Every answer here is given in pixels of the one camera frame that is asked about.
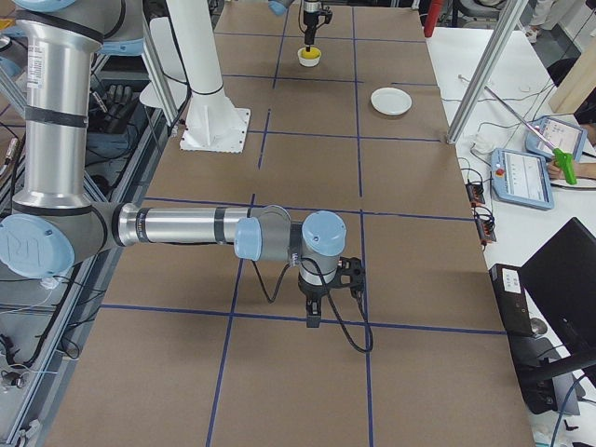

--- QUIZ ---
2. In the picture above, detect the white bowl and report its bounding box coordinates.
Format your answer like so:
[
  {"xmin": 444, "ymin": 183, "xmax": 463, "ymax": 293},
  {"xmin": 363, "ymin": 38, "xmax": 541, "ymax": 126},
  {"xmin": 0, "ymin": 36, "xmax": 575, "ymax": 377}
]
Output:
[{"xmin": 297, "ymin": 47, "xmax": 321, "ymax": 68}]

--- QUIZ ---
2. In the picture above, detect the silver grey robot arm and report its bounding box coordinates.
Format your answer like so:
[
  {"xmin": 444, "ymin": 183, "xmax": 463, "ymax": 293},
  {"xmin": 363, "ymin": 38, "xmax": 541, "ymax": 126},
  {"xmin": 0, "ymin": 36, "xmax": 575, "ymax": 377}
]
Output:
[{"xmin": 267, "ymin": 0, "xmax": 332, "ymax": 34}]

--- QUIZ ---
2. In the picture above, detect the red fire extinguisher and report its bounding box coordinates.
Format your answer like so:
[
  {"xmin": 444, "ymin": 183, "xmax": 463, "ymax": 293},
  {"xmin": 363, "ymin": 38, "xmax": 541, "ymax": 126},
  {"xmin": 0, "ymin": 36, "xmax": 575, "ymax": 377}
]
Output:
[{"xmin": 424, "ymin": 0, "xmax": 443, "ymax": 38}]

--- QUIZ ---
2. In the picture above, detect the near blue teach pendant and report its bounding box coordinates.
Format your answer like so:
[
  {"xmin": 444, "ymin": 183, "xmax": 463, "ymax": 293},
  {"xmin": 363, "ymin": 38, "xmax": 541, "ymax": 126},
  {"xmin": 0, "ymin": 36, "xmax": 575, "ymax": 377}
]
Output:
[{"xmin": 491, "ymin": 148, "xmax": 554, "ymax": 210}]

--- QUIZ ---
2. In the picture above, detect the lower orange black adapter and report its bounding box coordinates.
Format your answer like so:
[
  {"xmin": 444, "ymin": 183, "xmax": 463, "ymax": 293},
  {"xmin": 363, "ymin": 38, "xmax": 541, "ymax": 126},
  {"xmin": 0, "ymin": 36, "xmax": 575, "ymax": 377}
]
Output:
[{"xmin": 474, "ymin": 214, "xmax": 496, "ymax": 246}]

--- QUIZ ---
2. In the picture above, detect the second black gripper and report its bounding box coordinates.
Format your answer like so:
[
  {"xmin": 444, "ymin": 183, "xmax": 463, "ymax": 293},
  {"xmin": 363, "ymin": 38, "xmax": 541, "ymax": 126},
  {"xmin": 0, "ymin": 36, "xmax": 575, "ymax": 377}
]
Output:
[{"xmin": 298, "ymin": 275, "xmax": 340, "ymax": 328}]

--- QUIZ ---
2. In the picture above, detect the blue teach pendant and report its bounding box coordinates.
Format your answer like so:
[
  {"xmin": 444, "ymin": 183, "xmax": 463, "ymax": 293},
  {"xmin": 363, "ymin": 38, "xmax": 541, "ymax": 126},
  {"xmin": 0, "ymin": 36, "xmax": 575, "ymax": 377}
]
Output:
[
  {"xmin": 525, "ymin": 116, "xmax": 588, "ymax": 161},
  {"xmin": 491, "ymin": 148, "xmax": 554, "ymax": 210}
]

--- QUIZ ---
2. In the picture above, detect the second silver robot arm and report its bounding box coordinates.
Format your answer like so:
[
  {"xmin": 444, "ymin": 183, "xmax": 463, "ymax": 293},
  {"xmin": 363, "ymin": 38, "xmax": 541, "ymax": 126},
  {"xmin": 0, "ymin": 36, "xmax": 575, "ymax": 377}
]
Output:
[{"xmin": 1, "ymin": 1, "xmax": 346, "ymax": 327}]

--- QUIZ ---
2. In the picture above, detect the far blue teach pendant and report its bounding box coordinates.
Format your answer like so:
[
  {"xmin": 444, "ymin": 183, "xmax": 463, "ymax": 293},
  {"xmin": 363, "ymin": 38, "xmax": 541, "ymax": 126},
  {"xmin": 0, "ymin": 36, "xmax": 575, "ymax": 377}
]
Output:
[{"xmin": 525, "ymin": 116, "xmax": 588, "ymax": 161}]

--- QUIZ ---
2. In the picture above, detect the aluminium frame post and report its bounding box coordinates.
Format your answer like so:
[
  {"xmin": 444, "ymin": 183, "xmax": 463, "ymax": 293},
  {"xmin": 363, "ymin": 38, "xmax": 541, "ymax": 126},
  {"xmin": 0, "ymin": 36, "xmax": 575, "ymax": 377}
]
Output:
[{"xmin": 446, "ymin": 0, "xmax": 528, "ymax": 144}]

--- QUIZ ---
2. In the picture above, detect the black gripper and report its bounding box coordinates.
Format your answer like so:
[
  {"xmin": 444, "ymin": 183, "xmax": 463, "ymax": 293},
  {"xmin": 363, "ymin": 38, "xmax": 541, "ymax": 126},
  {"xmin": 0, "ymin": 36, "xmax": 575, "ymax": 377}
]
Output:
[{"xmin": 302, "ymin": 0, "xmax": 332, "ymax": 48}]

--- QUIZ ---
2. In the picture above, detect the black laptop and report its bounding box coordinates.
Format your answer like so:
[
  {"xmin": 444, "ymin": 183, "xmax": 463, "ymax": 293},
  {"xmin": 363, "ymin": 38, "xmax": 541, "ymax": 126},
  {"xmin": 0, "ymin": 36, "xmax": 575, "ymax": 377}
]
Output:
[{"xmin": 520, "ymin": 217, "xmax": 595, "ymax": 353}]

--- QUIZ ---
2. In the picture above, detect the yellow lemon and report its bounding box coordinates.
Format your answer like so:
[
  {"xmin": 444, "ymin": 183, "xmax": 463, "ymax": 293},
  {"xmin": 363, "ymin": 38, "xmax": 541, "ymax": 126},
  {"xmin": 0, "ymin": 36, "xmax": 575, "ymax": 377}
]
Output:
[{"xmin": 301, "ymin": 47, "xmax": 320, "ymax": 60}]

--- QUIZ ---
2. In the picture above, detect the person's hand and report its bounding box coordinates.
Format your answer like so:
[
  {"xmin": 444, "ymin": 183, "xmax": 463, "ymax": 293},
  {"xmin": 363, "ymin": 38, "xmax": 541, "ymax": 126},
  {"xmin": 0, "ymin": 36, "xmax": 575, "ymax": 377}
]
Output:
[{"xmin": 548, "ymin": 160, "xmax": 565, "ymax": 180}]

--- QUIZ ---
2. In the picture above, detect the orange black adapter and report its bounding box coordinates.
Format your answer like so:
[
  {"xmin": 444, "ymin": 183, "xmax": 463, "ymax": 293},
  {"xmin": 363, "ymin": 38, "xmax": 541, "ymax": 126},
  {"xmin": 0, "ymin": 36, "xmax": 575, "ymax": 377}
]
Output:
[
  {"xmin": 466, "ymin": 183, "xmax": 485, "ymax": 207},
  {"xmin": 474, "ymin": 214, "xmax": 496, "ymax": 246}
]

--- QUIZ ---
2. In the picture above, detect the white plate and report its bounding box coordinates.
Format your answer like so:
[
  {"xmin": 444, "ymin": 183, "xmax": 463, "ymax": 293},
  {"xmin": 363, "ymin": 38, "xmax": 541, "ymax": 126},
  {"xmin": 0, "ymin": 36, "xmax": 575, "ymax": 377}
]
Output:
[{"xmin": 371, "ymin": 87, "xmax": 413, "ymax": 116}]

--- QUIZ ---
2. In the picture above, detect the black box with label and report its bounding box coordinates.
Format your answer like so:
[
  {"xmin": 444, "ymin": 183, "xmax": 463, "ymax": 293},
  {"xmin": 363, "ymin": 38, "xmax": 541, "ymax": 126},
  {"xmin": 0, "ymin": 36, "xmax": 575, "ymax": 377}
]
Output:
[{"xmin": 489, "ymin": 264, "xmax": 533, "ymax": 337}]

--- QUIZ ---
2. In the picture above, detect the green handled grabber tool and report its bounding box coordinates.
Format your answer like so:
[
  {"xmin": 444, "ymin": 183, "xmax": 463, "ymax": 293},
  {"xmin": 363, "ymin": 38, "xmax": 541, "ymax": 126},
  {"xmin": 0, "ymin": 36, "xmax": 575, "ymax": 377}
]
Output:
[{"xmin": 484, "ymin": 87, "xmax": 577, "ymax": 185}]

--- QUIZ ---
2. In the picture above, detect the upper orange black adapter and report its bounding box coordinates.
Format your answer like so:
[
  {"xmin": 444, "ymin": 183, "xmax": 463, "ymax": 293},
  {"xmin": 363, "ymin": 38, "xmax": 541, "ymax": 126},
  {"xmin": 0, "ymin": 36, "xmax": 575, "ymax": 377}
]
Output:
[{"xmin": 466, "ymin": 183, "xmax": 485, "ymax": 207}]

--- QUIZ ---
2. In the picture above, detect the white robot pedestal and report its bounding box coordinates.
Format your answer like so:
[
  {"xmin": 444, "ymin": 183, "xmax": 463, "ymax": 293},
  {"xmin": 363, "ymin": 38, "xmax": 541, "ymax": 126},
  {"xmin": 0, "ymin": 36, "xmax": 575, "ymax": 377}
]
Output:
[{"xmin": 150, "ymin": 1, "xmax": 251, "ymax": 153}]

